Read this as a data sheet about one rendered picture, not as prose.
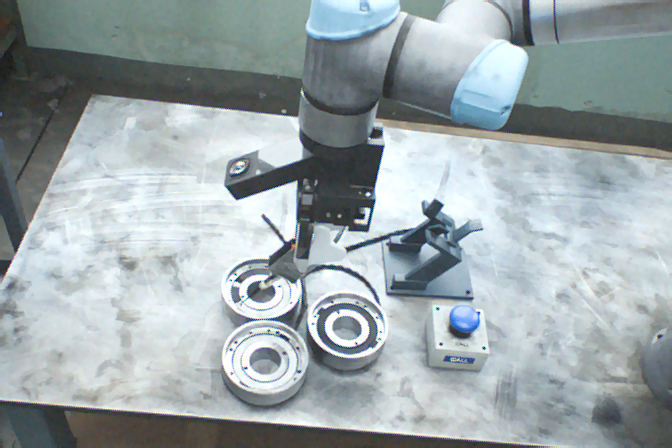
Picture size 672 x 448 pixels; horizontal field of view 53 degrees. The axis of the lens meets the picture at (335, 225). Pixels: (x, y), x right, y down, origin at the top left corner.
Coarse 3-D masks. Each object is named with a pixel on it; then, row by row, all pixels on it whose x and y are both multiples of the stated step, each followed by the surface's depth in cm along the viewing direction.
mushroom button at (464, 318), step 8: (464, 304) 88; (456, 312) 86; (464, 312) 86; (472, 312) 87; (456, 320) 86; (464, 320) 86; (472, 320) 86; (456, 328) 86; (464, 328) 85; (472, 328) 85
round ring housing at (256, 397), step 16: (240, 336) 85; (288, 336) 86; (224, 352) 82; (256, 352) 85; (272, 352) 85; (304, 352) 84; (224, 368) 81; (304, 368) 82; (240, 384) 79; (288, 384) 81; (256, 400) 80; (272, 400) 80
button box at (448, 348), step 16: (432, 304) 90; (432, 320) 89; (448, 320) 89; (480, 320) 90; (432, 336) 88; (448, 336) 87; (464, 336) 87; (480, 336) 88; (432, 352) 87; (448, 352) 86; (464, 352) 86; (480, 352) 86; (448, 368) 89; (464, 368) 89; (480, 368) 89
